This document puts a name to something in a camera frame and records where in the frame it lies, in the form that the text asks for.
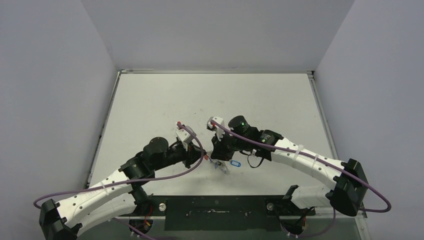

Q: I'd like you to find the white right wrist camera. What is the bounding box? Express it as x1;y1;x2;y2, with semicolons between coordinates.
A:
206;116;225;140

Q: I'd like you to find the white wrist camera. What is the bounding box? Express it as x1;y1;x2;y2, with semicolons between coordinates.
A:
175;121;197;150
206;116;225;140

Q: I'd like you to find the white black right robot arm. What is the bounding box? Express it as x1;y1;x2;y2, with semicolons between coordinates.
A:
206;115;368;217

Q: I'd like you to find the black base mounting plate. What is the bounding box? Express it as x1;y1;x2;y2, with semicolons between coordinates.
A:
129;195;316;232

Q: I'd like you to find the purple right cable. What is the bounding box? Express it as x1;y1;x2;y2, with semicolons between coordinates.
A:
210;119;392;239

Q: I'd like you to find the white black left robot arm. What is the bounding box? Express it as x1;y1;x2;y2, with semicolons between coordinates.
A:
39;137;206;240

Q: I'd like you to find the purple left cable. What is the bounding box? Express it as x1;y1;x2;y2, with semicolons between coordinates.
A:
33;124;206;240

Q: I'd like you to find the silver metal key plate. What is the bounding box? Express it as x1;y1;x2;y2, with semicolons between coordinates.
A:
209;159;230;175

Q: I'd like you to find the blue white key tag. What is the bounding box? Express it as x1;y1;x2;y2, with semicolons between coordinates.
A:
230;160;241;168

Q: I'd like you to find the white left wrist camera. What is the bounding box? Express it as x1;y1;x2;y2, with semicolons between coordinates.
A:
175;121;197;150

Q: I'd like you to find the purple cable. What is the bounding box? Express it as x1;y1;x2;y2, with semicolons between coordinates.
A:
33;124;206;240
210;119;392;239

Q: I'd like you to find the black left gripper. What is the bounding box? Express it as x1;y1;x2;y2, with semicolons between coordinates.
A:
153;140;207;171

